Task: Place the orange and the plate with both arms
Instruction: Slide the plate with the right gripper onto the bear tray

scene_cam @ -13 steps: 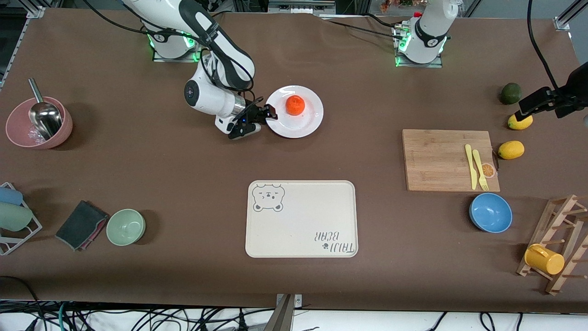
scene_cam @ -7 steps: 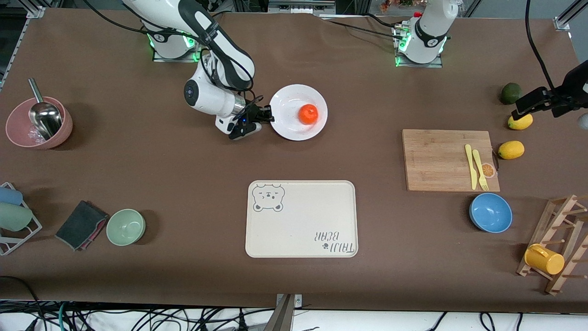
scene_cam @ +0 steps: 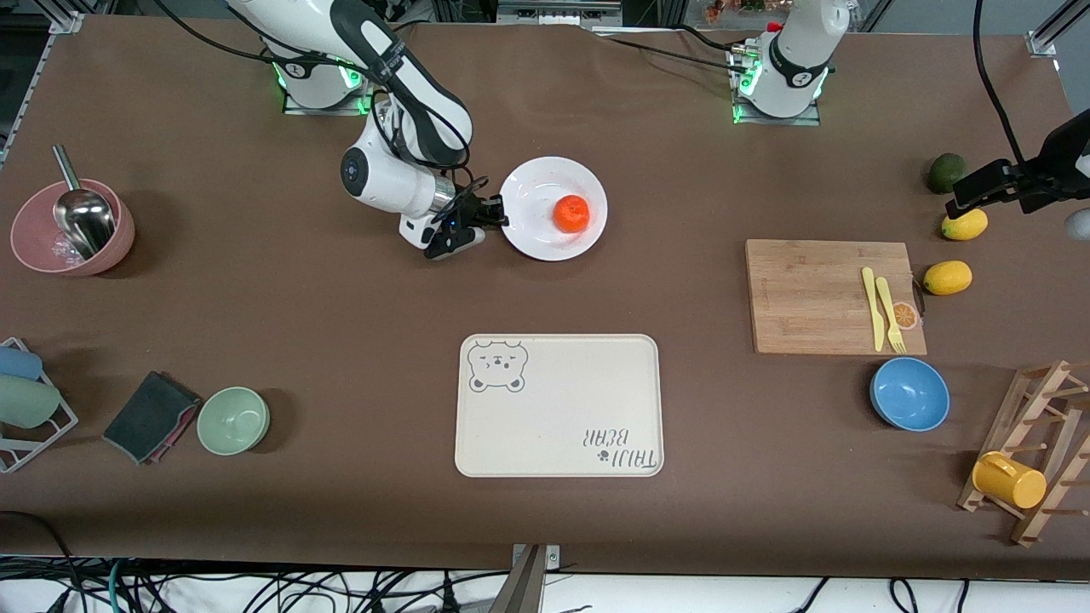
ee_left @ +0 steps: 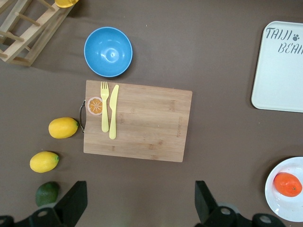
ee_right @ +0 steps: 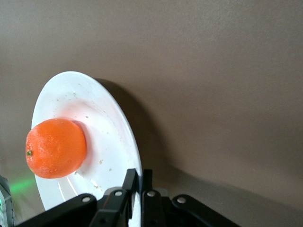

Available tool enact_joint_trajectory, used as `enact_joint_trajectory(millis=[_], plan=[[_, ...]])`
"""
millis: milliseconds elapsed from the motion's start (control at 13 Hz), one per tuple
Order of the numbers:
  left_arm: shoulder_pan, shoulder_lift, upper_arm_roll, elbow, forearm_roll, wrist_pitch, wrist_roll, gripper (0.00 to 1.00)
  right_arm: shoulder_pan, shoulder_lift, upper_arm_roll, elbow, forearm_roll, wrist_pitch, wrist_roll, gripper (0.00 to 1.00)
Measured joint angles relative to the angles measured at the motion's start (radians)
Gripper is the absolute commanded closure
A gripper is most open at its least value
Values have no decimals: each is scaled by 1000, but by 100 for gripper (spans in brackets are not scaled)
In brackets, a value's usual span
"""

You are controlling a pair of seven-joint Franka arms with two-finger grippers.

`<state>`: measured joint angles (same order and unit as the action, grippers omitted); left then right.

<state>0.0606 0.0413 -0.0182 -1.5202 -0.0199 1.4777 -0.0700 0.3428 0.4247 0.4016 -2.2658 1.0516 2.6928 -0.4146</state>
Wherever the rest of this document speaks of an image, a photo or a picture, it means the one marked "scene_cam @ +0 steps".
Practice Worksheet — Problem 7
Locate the white round plate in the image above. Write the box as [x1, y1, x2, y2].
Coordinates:
[499, 156, 609, 262]

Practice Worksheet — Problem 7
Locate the orange mandarin fruit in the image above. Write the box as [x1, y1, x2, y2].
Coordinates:
[553, 194, 592, 234]

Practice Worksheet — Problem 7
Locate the green avocado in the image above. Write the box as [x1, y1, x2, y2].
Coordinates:
[927, 152, 968, 195]

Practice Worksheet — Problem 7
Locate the yellow lemon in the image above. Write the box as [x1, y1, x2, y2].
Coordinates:
[941, 207, 990, 242]
[924, 260, 973, 297]

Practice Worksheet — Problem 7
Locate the yellow plastic fork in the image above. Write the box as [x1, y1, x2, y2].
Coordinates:
[875, 277, 908, 355]

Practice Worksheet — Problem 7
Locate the yellow plastic knife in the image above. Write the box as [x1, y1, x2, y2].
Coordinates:
[861, 266, 886, 352]

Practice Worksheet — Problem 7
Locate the cream tray with bear print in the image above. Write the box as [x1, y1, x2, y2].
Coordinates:
[454, 333, 665, 478]

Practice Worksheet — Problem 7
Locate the wooden cutting board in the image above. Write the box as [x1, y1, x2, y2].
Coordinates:
[745, 238, 929, 357]

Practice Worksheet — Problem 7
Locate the blue bowl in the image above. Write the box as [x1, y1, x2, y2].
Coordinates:
[869, 357, 951, 433]

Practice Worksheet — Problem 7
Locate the wooden drying rack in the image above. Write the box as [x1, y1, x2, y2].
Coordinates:
[957, 359, 1090, 548]

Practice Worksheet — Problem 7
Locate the yellow mug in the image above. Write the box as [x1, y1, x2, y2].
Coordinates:
[972, 450, 1048, 511]

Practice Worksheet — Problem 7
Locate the pale green bowl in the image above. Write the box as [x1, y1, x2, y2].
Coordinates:
[197, 387, 271, 457]

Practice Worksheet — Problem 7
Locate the pink cloth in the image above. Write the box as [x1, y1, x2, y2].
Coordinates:
[145, 398, 204, 466]

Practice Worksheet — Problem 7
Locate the aluminium stand strut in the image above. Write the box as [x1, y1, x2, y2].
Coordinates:
[490, 543, 563, 613]

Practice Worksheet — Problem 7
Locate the metal scoop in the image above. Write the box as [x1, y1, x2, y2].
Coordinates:
[51, 145, 118, 261]

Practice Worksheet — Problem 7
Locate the dark grey cloth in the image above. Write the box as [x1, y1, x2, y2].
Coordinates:
[102, 370, 204, 467]

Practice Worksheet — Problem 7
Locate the pink bowl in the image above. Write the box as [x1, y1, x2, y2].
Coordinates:
[10, 178, 136, 278]

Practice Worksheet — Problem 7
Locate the light blue cup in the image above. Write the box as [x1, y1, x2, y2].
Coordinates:
[0, 345, 43, 381]

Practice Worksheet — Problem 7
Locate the pale green cup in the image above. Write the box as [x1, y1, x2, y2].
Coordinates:
[0, 375, 62, 429]

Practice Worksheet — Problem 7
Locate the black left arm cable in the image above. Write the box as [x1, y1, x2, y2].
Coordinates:
[972, 0, 1027, 167]

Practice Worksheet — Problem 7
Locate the black table cable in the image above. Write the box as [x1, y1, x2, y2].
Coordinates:
[592, 24, 750, 77]

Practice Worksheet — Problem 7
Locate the white wire rack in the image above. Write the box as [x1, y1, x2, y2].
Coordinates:
[0, 337, 80, 474]

